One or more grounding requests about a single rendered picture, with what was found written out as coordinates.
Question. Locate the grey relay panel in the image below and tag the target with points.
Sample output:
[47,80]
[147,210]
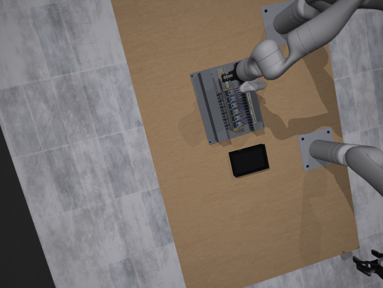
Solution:
[212,102]

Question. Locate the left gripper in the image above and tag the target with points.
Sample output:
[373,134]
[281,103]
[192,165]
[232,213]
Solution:
[375,268]

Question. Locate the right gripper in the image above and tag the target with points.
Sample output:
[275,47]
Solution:
[232,75]

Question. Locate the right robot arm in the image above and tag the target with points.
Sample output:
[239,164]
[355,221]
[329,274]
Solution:
[313,24]

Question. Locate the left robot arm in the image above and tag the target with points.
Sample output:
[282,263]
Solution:
[366,161]

